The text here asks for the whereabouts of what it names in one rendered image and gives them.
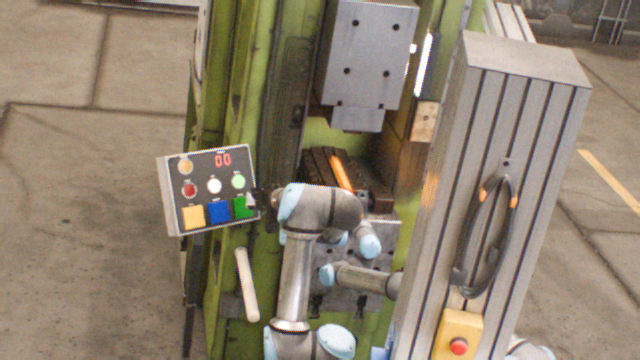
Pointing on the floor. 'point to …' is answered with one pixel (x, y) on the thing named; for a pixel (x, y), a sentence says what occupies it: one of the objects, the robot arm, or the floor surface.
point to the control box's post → (192, 292)
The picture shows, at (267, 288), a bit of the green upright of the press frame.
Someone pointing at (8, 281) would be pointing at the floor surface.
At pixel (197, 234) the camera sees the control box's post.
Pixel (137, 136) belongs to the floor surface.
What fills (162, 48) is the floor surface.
